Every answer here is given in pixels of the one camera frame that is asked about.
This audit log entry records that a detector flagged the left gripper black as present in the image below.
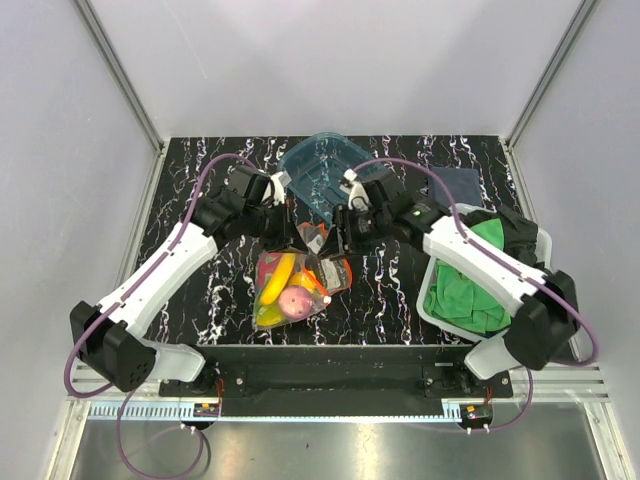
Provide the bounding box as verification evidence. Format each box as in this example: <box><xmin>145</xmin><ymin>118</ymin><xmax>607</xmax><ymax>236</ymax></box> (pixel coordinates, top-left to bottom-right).
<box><xmin>245</xmin><ymin>198</ymin><xmax>310</xmax><ymax>254</ymax></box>

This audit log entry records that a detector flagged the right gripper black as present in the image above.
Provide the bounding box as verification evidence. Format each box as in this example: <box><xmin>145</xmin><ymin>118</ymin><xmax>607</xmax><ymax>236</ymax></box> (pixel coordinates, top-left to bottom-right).
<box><xmin>316</xmin><ymin>204</ymin><xmax>390</xmax><ymax>262</ymax></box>

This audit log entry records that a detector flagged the yellow fake banana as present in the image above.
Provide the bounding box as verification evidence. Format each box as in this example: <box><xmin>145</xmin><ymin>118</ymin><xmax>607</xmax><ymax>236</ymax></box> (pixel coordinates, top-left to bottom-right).
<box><xmin>259</xmin><ymin>253</ymin><xmax>296</xmax><ymax>305</ymax></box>

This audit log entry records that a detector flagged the orange fake fruit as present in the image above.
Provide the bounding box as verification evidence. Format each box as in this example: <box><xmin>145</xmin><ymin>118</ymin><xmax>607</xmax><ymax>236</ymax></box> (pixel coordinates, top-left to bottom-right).
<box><xmin>288</xmin><ymin>270</ymin><xmax>327</xmax><ymax>296</ymax></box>

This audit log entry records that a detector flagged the clear zip top bag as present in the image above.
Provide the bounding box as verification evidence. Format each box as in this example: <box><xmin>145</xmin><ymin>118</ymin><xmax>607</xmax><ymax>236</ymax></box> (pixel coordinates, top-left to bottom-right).
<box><xmin>253</xmin><ymin>222</ymin><xmax>353</xmax><ymax>330</ymax></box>

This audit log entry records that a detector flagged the purple fake fruit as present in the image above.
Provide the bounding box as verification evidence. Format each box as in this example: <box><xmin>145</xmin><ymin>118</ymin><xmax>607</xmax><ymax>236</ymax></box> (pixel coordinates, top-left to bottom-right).
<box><xmin>278</xmin><ymin>286</ymin><xmax>314</xmax><ymax>321</ymax></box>

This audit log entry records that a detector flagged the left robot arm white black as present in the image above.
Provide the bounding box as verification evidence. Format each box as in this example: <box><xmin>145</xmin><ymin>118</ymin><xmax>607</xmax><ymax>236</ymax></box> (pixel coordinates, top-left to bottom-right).
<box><xmin>70</xmin><ymin>166</ymin><xmax>307</xmax><ymax>396</ymax></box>

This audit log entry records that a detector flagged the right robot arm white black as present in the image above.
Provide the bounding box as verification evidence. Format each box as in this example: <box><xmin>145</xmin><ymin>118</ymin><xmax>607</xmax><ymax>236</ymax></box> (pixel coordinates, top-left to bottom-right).
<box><xmin>319</xmin><ymin>170</ymin><xmax>580</xmax><ymax>397</ymax></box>

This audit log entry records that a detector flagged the red fake fruit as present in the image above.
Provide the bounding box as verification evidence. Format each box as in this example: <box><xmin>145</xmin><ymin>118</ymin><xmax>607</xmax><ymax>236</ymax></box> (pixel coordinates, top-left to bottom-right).
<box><xmin>256</xmin><ymin>252</ymin><xmax>281</xmax><ymax>285</ymax></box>

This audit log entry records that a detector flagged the teal plastic container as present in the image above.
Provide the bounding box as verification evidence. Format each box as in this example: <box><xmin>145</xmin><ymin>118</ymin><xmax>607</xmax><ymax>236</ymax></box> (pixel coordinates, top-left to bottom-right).
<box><xmin>278</xmin><ymin>132</ymin><xmax>373</xmax><ymax>223</ymax></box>

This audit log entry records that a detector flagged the green cloth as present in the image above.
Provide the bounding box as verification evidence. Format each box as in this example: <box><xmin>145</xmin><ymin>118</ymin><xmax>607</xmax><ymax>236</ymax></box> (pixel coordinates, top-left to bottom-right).
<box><xmin>424</xmin><ymin>211</ymin><xmax>516</xmax><ymax>335</ymax></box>

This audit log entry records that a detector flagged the navy folded cloth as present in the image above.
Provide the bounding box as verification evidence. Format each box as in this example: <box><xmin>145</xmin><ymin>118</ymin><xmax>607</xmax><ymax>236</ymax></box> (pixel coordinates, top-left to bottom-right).
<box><xmin>428</xmin><ymin>167</ymin><xmax>483</xmax><ymax>207</ymax></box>

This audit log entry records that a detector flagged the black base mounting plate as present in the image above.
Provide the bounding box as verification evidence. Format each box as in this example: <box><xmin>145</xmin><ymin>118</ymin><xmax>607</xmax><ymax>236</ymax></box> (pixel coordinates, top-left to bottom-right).
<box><xmin>159</xmin><ymin>345</ymin><xmax>513</xmax><ymax>421</ymax></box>

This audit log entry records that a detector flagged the black cloth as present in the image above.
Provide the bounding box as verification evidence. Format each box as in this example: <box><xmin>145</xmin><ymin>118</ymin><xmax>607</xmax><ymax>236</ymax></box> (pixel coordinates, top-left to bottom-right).
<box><xmin>462</xmin><ymin>206</ymin><xmax>544</xmax><ymax>268</ymax></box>

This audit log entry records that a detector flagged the white plastic basket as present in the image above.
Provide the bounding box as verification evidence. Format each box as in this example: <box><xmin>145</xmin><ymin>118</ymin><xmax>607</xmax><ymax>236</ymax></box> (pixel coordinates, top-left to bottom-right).
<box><xmin>417</xmin><ymin>203</ymin><xmax>552</xmax><ymax>342</ymax></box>

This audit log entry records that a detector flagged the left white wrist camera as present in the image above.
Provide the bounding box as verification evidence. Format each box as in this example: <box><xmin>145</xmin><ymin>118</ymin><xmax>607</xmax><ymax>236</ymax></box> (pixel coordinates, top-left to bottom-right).
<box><xmin>266</xmin><ymin>171</ymin><xmax>291</xmax><ymax>206</ymax></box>

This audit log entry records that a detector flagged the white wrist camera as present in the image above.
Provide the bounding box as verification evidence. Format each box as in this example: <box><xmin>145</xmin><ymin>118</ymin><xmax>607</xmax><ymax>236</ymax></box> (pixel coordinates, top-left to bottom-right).
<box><xmin>340</xmin><ymin>169</ymin><xmax>370</xmax><ymax>212</ymax></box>
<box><xmin>266</xmin><ymin>171</ymin><xmax>291</xmax><ymax>206</ymax></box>

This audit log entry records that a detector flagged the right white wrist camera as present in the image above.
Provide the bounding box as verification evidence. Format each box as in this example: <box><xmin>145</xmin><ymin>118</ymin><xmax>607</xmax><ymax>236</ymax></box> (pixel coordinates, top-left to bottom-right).
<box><xmin>340</xmin><ymin>169</ymin><xmax>370</xmax><ymax>212</ymax></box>

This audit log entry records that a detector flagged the purple floor cable loop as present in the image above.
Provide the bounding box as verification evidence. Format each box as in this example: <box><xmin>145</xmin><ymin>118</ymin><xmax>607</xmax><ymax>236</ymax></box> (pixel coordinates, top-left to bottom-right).
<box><xmin>117</xmin><ymin>389</ymin><xmax>207</xmax><ymax>479</ymax></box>

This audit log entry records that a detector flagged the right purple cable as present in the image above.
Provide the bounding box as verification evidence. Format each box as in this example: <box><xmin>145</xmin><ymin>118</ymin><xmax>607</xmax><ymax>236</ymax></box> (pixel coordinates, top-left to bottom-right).
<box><xmin>354</xmin><ymin>157</ymin><xmax>601</xmax><ymax>365</ymax></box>

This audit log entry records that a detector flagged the left aluminium frame post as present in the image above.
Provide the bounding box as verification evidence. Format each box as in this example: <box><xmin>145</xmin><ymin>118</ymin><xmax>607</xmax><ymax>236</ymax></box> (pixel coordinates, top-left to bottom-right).
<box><xmin>71</xmin><ymin>0</ymin><xmax>165</xmax><ymax>153</ymax></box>

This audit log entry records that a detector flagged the aluminium frame post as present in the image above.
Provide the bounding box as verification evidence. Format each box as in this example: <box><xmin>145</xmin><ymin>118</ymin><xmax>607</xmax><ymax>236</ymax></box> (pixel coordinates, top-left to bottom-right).
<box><xmin>504</xmin><ymin>0</ymin><xmax>600</xmax><ymax>149</ymax></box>
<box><xmin>71</xmin><ymin>0</ymin><xmax>165</xmax><ymax>153</ymax></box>

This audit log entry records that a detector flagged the right aluminium frame post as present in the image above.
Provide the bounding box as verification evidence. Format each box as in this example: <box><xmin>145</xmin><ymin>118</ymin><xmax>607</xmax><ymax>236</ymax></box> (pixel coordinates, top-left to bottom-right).
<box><xmin>504</xmin><ymin>0</ymin><xmax>600</xmax><ymax>149</ymax></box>

